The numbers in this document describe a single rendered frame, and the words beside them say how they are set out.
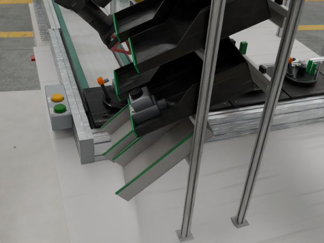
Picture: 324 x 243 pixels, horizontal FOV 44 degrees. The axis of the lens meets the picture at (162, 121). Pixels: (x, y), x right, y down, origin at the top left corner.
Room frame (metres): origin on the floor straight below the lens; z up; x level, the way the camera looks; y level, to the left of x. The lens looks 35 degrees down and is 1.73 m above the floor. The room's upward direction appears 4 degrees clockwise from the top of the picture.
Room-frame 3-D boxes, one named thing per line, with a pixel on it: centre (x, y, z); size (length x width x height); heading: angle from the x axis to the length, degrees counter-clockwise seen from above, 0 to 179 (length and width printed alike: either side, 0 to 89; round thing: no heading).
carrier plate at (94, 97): (1.18, 0.14, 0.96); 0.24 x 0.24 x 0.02; 21
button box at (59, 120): (1.18, 0.38, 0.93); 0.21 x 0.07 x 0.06; 21
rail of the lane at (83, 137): (1.38, 0.39, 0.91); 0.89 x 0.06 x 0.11; 21
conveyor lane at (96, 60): (1.46, 0.23, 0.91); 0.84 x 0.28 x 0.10; 21
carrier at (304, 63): (1.45, -0.55, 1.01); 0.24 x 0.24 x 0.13; 21
